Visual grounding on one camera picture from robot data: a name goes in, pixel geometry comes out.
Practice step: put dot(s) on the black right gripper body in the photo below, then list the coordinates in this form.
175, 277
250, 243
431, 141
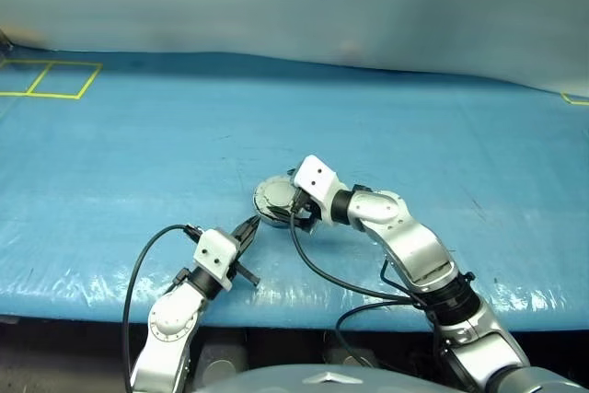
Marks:
307, 211

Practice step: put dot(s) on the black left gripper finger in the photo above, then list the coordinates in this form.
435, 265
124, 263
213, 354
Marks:
248, 276
247, 231

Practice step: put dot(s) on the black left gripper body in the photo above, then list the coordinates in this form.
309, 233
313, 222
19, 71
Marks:
235, 260

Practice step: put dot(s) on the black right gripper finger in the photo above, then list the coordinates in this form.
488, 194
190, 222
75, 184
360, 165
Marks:
280, 214
304, 226

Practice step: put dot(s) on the grey motor end cover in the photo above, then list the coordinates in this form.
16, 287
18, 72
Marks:
273, 193

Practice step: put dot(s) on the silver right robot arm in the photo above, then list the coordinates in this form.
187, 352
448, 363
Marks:
414, 246

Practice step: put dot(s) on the grey rounded block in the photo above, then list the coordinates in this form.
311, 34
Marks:
352, 357
222, 361

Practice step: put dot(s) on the silver robot torso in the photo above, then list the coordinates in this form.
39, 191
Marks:
317, 380

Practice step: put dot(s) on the blue plastic table cover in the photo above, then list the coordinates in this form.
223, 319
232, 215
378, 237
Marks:
414, 144

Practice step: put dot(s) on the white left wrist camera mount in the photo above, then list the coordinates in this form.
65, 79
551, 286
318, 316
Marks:
214, 252

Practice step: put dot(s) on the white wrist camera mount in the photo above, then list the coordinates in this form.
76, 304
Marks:
317, 179
214, 252

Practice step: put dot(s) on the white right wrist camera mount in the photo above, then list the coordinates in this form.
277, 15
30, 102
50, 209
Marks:
317, 179

